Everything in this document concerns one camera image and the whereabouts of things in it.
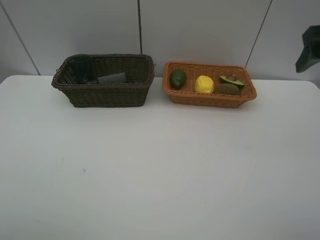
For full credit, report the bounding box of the orange wicker basket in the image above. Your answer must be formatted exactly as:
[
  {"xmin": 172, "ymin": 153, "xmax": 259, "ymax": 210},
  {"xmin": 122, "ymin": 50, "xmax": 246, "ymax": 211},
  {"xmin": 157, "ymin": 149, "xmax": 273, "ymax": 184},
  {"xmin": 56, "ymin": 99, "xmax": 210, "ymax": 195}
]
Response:
[{"xmin": 162, "ymin": 61, "xmax": 257, "ymax": 108}]

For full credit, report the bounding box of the dark green lime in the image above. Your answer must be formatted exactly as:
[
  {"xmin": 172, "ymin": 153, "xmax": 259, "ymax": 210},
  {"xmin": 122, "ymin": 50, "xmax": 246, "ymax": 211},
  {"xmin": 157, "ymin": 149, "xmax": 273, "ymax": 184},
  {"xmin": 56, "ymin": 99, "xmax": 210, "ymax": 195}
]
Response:
[{"xmin": 169, "ymin": 69, "xmax": 187, "ymax": 90}]

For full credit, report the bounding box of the dark brown wicker basket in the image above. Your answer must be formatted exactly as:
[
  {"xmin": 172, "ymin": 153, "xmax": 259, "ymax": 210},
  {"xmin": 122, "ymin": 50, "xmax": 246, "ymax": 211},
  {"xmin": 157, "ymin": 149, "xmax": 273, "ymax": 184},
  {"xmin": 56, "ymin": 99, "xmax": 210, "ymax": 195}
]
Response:
[{"xmin": 51, "ymin": 54, "xmax": 155, "ymax": 108}]

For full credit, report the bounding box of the black square bottle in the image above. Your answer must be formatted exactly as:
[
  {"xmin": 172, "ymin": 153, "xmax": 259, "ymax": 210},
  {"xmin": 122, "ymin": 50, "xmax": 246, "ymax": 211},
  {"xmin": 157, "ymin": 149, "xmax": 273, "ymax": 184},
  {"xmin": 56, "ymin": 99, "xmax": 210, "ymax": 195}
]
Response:
[{"xmin": 86, "ymin": 72, "xmax": 128, "ymax": 85}]

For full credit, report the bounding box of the grey translucent plastic cup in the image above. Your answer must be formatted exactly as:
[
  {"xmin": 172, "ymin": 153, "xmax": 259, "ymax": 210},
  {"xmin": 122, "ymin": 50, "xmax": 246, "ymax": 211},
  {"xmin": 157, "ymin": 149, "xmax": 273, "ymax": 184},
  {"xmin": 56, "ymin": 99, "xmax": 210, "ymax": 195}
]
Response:
[{"xmin": 68, "ymin": 54, "xmax": 94, "ymax": 84}]

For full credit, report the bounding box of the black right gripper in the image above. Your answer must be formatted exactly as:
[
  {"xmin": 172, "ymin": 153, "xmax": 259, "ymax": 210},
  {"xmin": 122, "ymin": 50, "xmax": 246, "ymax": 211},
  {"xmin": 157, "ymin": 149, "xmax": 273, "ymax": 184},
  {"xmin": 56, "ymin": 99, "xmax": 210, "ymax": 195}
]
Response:
[{"xmin": 295, "ymin": 25, "xmax": 320, "ymax": 73}]

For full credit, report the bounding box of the brown kiwi fruit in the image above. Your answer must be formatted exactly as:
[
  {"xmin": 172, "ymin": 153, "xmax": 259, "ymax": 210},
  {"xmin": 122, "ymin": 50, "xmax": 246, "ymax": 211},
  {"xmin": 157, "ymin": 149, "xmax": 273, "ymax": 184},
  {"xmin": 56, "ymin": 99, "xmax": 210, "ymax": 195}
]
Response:
[{"xmin": 213, "ymin": 83, "xmax": 240, "ymax": 96}]

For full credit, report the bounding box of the halved avocado with pit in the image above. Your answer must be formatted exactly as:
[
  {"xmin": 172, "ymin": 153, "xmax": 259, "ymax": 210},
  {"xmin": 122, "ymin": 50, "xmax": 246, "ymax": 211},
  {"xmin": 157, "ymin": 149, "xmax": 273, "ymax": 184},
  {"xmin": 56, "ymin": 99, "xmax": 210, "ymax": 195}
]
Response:
[{"xmin": 219, "ymin": 74, "xmax": 245, "ymax": 90}]

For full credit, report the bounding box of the yellow lemon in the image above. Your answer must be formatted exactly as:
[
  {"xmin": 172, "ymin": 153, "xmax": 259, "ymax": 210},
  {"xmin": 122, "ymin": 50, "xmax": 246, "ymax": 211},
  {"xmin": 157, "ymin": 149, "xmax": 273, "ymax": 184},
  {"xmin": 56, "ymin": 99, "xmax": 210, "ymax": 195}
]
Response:
[{"xmin": 194, "ymin": 75, "xmax": 214, "ymax": 94}]

